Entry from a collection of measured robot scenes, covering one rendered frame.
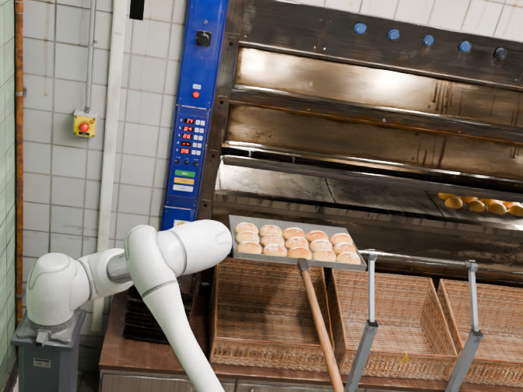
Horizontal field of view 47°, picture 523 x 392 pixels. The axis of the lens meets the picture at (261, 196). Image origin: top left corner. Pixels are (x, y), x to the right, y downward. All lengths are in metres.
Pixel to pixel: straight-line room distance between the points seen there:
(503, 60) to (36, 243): 2.33
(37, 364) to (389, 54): 1.88
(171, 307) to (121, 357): 1.22
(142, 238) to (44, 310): 0.64
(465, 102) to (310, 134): 0.72
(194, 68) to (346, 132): 0.76
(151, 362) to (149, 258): 1.23
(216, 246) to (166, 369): 1.15
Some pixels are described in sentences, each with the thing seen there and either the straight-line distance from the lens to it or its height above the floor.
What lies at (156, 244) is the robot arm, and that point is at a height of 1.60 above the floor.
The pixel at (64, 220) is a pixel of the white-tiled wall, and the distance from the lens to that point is 2.98.
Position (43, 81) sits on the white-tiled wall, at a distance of 2.72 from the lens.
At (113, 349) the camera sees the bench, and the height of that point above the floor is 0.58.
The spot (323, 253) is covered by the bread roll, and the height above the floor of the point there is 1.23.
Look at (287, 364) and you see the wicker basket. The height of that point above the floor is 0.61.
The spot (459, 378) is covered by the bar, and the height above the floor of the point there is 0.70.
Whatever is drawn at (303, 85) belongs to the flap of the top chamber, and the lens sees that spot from 2.67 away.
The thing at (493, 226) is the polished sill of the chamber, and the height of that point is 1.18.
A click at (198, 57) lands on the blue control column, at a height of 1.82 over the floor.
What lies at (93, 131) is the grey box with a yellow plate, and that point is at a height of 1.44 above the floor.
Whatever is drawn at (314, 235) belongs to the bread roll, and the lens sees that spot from 2.58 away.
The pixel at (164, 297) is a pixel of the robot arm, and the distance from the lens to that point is 1.56.
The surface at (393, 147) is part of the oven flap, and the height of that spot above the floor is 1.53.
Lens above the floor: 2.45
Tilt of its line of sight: 26 degrees down
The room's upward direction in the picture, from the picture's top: 11 degrees clockwise
